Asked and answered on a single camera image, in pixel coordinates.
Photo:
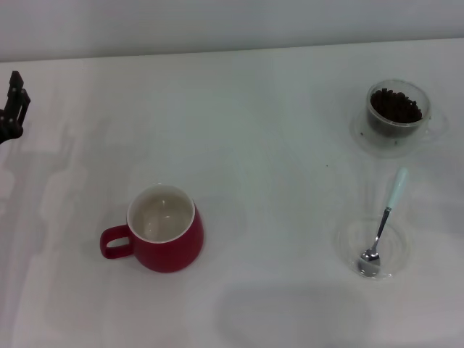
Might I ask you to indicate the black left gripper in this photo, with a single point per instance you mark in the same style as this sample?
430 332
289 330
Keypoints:
7 125

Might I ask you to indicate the pile of coffee beans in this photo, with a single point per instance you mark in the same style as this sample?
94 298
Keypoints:
395 105

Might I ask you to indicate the clear glass cup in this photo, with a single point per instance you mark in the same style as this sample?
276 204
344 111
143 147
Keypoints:
373 125

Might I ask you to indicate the small clear glass dish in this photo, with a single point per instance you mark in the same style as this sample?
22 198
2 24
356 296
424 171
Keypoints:
395 250

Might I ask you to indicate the glass cup of coffee beans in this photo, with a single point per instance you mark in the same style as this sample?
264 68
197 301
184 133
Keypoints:
380 148

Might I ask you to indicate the red ceramic mug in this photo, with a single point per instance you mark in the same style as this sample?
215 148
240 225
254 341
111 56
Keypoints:
170 253

